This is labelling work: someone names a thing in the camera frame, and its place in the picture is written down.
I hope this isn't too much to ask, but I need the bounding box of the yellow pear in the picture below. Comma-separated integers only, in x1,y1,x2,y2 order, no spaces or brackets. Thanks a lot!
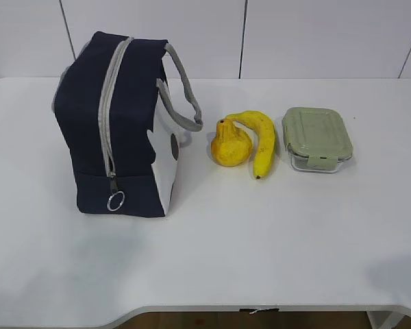
211,119,253,167

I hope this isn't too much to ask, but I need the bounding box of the white table leg frame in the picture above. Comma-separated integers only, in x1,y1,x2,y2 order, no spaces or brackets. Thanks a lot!
366,311,405,329

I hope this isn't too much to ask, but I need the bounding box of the black tape on table edge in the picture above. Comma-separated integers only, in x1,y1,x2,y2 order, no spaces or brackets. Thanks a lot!
238,308,280,315

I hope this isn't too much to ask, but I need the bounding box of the yellow banana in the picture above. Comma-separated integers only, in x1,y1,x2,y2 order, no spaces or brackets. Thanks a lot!
225,110,276,180

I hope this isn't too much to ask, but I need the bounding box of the glass container with green lid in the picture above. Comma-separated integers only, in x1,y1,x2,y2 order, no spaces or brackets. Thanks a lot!
282,107,353,173

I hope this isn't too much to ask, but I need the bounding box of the navy and white lunch bag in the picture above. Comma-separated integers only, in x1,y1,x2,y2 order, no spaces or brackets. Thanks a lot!
52,32,203,218

